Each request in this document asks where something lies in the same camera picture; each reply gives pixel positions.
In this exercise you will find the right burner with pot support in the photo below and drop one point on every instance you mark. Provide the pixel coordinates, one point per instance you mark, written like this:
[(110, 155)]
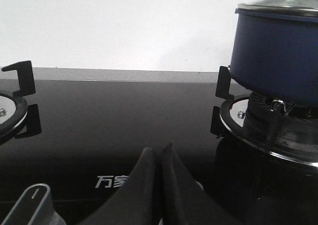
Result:
[(279, 128)]

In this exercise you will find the left burner with pot support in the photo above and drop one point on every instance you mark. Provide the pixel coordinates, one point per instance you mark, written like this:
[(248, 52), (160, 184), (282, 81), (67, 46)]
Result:
[(13, 106)]

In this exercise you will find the black glass gas stove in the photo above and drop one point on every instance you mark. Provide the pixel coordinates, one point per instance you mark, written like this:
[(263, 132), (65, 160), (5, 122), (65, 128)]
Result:
[(86, 129)]

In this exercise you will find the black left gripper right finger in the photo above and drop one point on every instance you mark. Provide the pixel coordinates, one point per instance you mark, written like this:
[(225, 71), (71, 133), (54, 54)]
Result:
[(186, 202)]

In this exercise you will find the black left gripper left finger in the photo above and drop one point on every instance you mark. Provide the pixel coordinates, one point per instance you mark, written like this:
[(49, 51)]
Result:
[(132, 203)]

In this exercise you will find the grey stove control knob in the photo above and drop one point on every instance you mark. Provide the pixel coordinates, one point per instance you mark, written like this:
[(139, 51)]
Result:
[(34, 207)]

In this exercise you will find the dark blue cooking pot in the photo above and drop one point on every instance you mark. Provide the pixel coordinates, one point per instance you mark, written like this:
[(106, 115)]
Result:
[(277, 55)]

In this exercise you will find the glass lid with blue knob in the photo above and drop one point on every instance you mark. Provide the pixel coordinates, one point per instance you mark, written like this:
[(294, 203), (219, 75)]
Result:
[(308, 8)]

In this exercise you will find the burner with pot support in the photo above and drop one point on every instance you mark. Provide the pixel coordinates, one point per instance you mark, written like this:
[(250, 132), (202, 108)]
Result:
[(13, 106), (279, 128)]

